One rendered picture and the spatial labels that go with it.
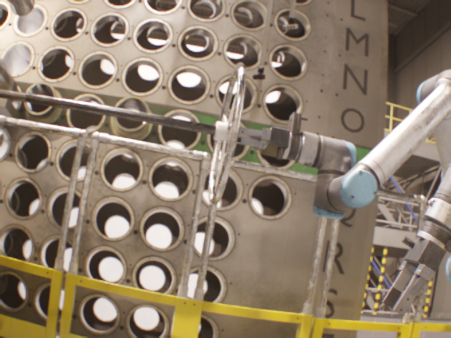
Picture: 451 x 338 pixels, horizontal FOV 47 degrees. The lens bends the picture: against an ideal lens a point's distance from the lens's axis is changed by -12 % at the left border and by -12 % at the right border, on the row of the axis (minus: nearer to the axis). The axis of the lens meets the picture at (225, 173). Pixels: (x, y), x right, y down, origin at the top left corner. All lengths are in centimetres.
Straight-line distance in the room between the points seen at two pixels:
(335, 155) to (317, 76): 206
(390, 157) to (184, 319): 125
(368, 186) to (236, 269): 192
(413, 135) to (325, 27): 229
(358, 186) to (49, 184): 222
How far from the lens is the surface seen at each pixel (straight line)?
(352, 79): 367
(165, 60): 345
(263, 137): 149
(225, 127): 152
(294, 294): 331
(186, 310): 238
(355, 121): 358
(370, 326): 259
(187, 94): 401
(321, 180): 155
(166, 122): 152
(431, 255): 108
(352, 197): 140
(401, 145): 151
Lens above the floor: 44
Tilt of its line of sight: 12 degrees up
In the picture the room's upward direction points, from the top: 9 degrees clockwise
